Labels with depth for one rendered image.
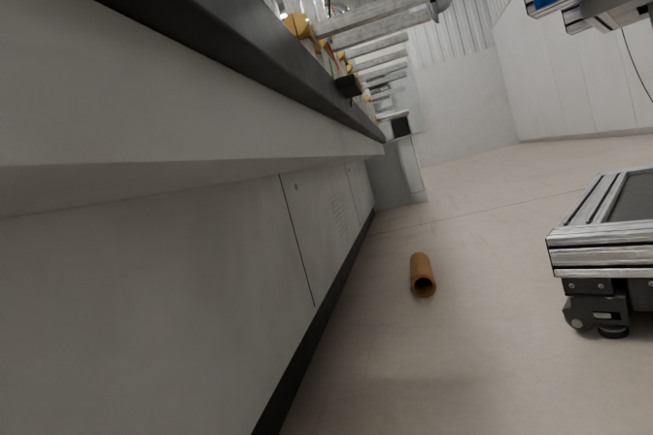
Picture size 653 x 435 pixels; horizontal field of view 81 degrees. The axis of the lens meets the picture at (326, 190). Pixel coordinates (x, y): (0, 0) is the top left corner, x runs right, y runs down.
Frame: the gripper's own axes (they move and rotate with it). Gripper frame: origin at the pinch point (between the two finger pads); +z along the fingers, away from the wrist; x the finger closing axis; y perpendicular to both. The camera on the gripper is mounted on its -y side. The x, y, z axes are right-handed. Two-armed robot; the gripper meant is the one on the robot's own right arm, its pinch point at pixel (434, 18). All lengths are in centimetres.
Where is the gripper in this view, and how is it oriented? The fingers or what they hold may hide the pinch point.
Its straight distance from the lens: 120.9
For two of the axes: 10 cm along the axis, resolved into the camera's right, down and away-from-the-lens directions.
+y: 9.5, -2.4, -2.1
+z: 2.6, 9.7, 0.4
